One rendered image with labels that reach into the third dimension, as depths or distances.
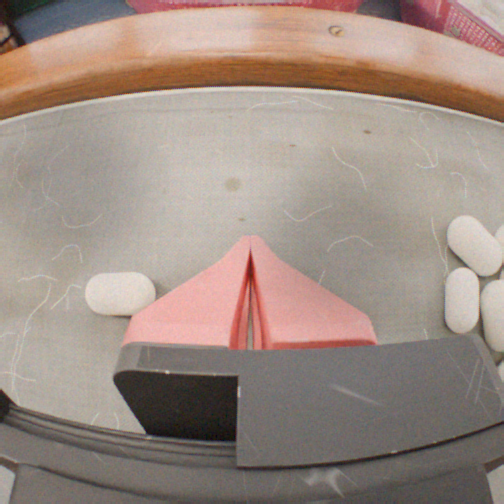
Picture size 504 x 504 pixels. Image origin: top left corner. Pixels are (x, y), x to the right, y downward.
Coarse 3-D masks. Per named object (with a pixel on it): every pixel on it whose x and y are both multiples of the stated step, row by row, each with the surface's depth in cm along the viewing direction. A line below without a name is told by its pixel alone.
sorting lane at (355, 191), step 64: (0, 128) 16; (64, 128) 16; (128, 128) 16; (192, 128) 16; (256, 128) 16; (320, 128) 16; (384, 128) 16; (448, 128) 16; (0, 192) 15; (64, 192) 15; (128, 192) 15; (192, 192) 15; (256, 192) 15; (320, 192) 15; (384, 192) 15; (448, 192) 15; (0, 256) 14; (64, 256) 14; (128, 256) 14; (192, 256) 14; (320, 256) 14; (384, 256) 14; (448, 256) 14; (0, 320) 13; (64, 320) 13; (128, 320) 14; (384, 320) 14; (0, 384) 12; (64, 384) 13
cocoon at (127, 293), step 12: (96, 276) 13; (108, 276) 12; (120, 276) 12; (132, 276) 12; (144, 276) 13; (96, 288) 12; (108, 288) 12; (120, 288) 12; (132, 288) 12; (144, 288) 12; (96, 300) 12; (108, 300) 12; (120, 300) 12; (132, 300) 12; (144, 300) 12; (96, 312) 13; (108, 312) 12; (120, 312) 12; (132, 312) 12
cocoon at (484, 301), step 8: (496, 280) 13; (488, 288) 13; (496, 288) 12; (480, 296) 13; (488, 296) 12; (496, 296) 12; (480, 304) 13; (488, 304) 12; (496, 304) 12; (488, 312) 12; (496, 312) 12; (488, 320) 12; (496, 320) 12; (488, 328) 12; (496, 328) 12; (488, 336) 12; (496, 336) 12; (488, 344) 12; (496, 344) 12
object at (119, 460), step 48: (0, 432) 3; (48, 432) 4; (96, 432) 4; (480, 432) 3; (96, 480) 3; (144, 480) 3; (192, 480) 3; (240, 480) 3; (288, 480) 3; (336, 480) 3; (384, 480) 3
